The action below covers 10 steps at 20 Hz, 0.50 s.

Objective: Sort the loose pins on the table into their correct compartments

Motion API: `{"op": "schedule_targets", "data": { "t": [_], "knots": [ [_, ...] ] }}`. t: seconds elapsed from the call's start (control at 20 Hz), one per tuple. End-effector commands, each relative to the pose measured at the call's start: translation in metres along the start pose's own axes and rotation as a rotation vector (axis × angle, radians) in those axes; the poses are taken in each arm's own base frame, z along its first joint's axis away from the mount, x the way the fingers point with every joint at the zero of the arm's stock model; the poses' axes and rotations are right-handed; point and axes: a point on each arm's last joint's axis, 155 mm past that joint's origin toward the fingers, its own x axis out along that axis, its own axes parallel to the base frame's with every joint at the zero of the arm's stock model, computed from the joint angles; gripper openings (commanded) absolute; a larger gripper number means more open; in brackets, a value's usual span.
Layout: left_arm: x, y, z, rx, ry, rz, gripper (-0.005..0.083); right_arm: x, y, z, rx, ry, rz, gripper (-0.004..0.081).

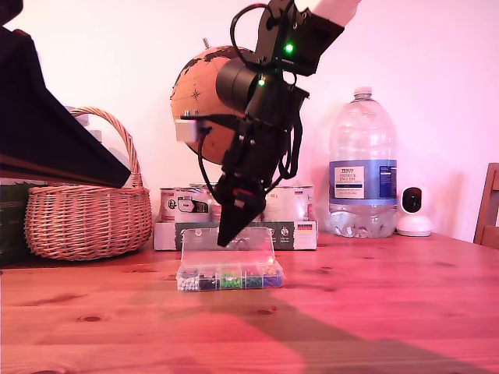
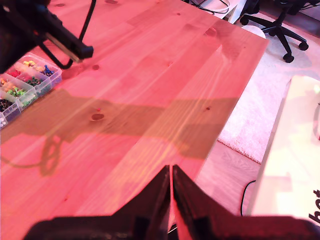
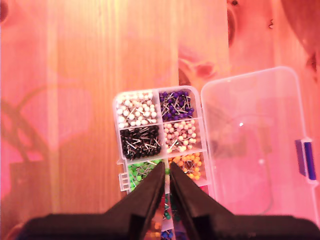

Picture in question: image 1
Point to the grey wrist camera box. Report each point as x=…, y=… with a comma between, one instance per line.
x=187, y=130

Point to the cork globe on stand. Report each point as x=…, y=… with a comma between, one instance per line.
x=202, y=85

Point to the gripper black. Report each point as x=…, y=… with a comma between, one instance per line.
x=257, y=156

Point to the large clear water bottle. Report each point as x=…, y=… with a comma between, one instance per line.
x=362, y=136

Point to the silver green pet food bag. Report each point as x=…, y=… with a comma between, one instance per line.
x=13, y=226

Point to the wooden chair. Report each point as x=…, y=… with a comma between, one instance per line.
x=492, y=202

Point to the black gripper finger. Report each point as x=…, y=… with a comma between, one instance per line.
x=47, y=134

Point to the grey cardboard can tray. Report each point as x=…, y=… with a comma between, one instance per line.
x=165, y=235

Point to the tin can black label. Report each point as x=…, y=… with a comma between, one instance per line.
x=171, y=206

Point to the clear plastic pin box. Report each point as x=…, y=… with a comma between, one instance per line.
x=202, y=257

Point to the small white round camera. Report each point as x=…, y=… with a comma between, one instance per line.
x=414, y=226

